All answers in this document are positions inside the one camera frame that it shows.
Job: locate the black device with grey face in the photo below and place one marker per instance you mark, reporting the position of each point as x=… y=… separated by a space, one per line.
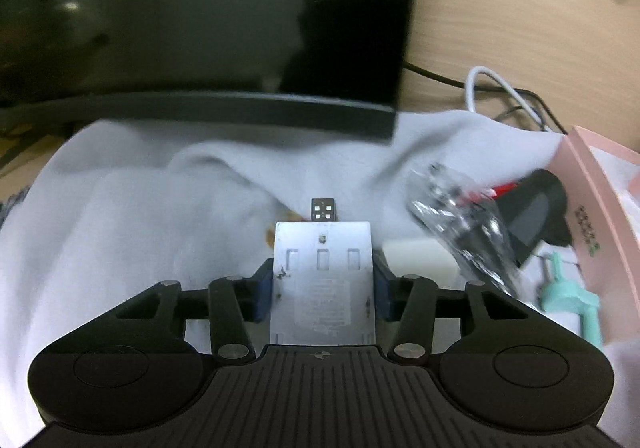
x=535 y=213

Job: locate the black computer monitor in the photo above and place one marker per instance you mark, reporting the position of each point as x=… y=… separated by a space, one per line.
x=200 y=13

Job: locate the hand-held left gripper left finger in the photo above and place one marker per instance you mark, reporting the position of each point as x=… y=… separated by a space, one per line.
x=263 y=293

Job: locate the light grey fleece cloth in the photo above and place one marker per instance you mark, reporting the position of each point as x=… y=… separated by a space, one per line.
x=150 y=208

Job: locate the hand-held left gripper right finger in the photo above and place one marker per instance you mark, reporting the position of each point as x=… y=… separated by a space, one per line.
x=384 y=290

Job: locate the red cylinder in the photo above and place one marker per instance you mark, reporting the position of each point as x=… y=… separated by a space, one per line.
x=505 y=188

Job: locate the silver metal device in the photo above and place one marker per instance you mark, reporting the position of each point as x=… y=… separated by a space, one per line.
x=322 y=283

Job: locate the clear bag with black cylinder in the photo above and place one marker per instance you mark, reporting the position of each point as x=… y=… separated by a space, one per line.
x=465 y=228

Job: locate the pink cardboard box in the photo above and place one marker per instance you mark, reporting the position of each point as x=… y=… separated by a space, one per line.
x=595 y=188

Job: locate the mint green plastic item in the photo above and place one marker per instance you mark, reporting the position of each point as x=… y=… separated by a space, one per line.
x=565 y=300

